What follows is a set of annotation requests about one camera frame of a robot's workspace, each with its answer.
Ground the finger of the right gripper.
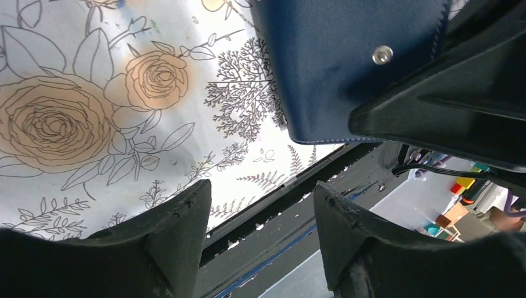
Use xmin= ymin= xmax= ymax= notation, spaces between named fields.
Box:
xmin=349 ymin=25 xmax=525 ymax=173

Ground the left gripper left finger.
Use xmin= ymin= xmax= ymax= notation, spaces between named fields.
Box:
xmin=1 ymin=179 xmax=212 ymax=297

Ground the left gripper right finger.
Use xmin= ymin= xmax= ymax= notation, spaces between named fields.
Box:
xmin=313 ymin=182 xmax=525 ymax=298

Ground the navy blue card holder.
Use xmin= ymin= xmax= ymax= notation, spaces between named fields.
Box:
xmin=255 ymin=0 xmax=452 ymax=145

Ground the floral patterned table mat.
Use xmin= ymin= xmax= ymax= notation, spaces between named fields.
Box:
xmin=1 ymin=1 xmax=340 ymax=241

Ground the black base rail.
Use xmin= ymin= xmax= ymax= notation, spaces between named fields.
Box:
xmin=193 ymin=142 xmax=412 ymax=298

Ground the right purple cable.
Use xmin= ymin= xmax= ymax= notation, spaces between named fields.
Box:
xmin=503 ymin=189 xmax=526 ymax=219

